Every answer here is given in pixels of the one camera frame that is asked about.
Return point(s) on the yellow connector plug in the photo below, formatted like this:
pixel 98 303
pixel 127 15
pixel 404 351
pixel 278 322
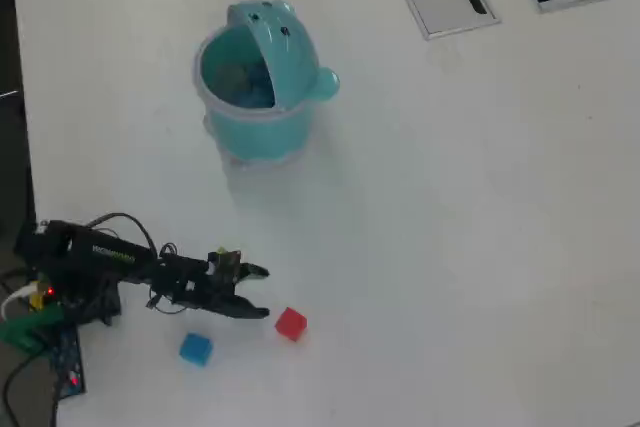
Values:
pixel 36 301

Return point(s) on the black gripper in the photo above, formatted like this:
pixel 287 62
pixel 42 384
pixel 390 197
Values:
pixel 200 289

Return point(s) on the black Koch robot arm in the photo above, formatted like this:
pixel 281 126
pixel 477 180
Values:
pixel 100 254

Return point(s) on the dull green item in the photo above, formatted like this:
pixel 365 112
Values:
pixel 230 76

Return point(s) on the red lego block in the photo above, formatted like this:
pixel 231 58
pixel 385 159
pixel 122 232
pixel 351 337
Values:
pixel 290 323

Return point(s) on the teal animal-shaped bin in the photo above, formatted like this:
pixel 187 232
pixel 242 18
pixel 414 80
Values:
pixel 260 137

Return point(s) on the blue lego block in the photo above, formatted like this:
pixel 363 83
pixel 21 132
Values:
pixel 196 348

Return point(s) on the blue controller circuit board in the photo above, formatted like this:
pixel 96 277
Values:
pixel 70 362

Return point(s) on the green table clamp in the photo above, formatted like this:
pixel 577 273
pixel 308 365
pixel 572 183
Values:
pixel 25 332

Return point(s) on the blue item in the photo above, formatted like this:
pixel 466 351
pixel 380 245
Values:
pixel 252 93

